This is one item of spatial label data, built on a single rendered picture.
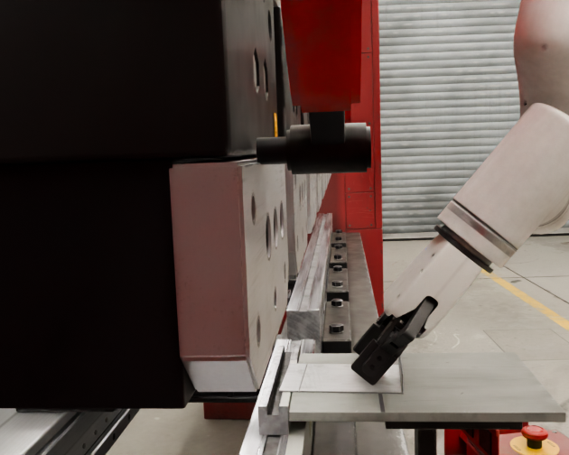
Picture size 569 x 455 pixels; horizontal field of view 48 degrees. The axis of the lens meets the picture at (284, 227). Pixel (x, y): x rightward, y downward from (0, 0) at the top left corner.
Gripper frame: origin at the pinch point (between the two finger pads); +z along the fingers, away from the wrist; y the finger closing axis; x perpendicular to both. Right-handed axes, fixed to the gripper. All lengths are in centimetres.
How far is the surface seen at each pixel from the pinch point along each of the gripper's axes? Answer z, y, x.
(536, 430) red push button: 1.0, -30.2, 32.9
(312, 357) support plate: 6.9, -7.0, -3.9
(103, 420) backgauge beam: 28.2, -2.1, -19.1
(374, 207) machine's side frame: 3, -216, 3
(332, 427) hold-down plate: 12.8, -8.3, 3.9
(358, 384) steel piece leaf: 3.0, 2.1, 0.5
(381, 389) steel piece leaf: 1.4, 3.5, 2.4
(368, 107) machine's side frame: -28, -216, -27
